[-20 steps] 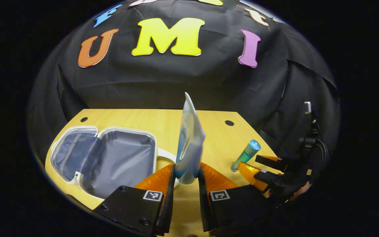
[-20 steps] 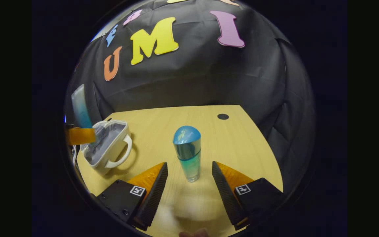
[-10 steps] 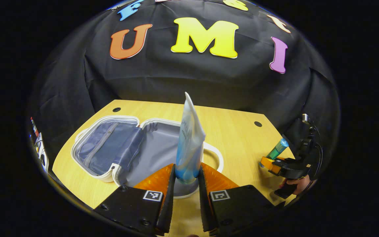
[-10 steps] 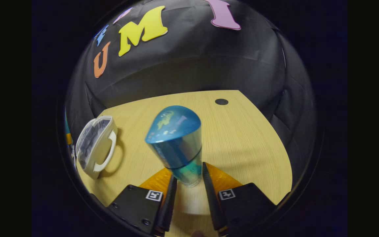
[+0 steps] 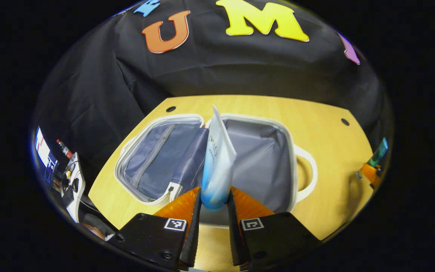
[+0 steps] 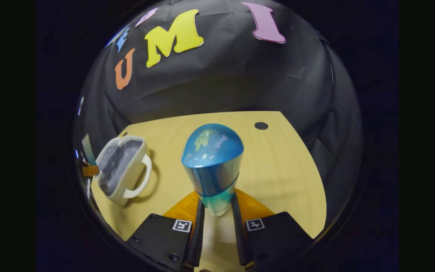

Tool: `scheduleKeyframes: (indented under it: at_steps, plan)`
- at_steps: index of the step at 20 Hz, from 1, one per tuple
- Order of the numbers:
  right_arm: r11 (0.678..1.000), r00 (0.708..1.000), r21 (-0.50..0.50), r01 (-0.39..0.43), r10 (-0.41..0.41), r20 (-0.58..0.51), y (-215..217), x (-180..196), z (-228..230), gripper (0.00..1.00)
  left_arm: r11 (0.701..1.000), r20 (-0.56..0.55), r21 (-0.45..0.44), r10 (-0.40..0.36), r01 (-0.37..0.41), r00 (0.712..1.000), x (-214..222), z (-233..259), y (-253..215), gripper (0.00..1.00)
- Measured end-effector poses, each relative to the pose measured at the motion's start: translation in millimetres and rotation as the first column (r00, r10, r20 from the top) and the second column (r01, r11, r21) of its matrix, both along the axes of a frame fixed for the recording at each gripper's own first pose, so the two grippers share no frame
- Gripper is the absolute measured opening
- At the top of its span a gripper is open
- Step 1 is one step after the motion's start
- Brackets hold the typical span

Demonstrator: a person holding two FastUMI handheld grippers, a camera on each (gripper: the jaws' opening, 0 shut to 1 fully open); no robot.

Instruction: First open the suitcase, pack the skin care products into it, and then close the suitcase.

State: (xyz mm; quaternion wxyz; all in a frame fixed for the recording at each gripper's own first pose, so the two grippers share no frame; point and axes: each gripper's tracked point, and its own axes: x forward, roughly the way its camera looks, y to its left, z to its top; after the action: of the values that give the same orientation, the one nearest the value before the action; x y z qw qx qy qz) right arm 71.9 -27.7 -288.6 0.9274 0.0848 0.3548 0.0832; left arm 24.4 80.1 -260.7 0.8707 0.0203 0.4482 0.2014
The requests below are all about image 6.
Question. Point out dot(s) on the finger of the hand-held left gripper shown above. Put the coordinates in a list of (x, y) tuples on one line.
[(90, 170)]

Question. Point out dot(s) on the white suitcase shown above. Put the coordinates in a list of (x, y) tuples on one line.
[(121, 170)]

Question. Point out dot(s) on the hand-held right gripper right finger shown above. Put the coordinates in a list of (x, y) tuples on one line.
[(238, 234)]

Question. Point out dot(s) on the blue capped skincare bottle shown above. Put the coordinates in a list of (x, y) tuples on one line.
[(212, 158)]

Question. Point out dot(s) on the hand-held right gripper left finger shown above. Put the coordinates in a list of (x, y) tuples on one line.
[(196, 234)]

